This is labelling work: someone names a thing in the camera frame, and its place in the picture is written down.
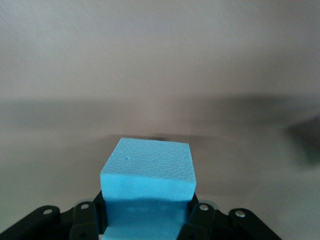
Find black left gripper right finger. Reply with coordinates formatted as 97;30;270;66
176;193;283;240

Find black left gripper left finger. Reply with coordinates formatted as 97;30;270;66
0;191;108;240

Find light blue foam cube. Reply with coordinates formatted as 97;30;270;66
99;137;197;240

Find brown table cover sheet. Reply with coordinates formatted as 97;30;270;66
0;0;320;240

